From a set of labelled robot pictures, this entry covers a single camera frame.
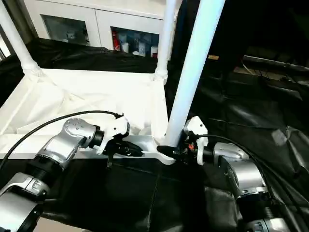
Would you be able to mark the white plastic table top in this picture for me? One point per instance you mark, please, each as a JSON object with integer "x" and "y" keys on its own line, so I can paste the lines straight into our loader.
{"x": 72, "y": 91}

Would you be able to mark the white plastic table leg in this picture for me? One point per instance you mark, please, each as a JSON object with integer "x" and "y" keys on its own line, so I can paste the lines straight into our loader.
{"x": 193, "y": 60}
{"x": 166, "y": 36}
{"x": 19, "y": 46}

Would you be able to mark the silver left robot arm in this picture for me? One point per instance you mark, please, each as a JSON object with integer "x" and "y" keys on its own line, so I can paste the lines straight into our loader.
{"x": 67, "y": 140}

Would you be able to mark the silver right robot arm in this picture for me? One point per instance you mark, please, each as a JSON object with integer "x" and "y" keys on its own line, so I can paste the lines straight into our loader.
{"x": 246, "y": 174}

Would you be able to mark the black mat cloth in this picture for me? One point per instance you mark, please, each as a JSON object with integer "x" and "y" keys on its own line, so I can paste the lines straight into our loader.
{"x": 144, "y": 193}

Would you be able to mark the small tan label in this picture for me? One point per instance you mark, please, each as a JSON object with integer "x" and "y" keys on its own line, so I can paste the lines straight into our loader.
{"x": 213, "y": 57}

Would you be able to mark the long black rod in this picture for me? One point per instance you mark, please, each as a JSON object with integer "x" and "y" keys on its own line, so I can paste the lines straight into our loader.
{"x": 277, "y": 63}

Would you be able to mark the white display cabinet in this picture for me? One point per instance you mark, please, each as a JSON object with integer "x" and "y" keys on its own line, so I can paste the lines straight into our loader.
{"x": 101, "y": 17}

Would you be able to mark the dark tall cabinet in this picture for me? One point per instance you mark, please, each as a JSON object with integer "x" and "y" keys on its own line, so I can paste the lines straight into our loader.
{"x": 253, "y": 24}

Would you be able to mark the grey curtain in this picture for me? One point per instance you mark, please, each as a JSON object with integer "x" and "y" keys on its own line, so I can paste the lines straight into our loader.
{"x": 20, "y": 12}

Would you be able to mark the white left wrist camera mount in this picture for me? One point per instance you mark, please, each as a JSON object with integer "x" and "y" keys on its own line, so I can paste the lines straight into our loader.
{"x": 113, "y": 128}

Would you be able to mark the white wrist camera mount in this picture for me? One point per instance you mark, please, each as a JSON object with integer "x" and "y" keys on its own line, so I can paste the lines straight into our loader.
{"x": 113, "y": 128}
{"x": 196, "y": 125}

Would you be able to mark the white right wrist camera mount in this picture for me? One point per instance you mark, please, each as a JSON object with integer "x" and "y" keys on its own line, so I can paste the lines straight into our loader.
{"x": 196, "y": 125}

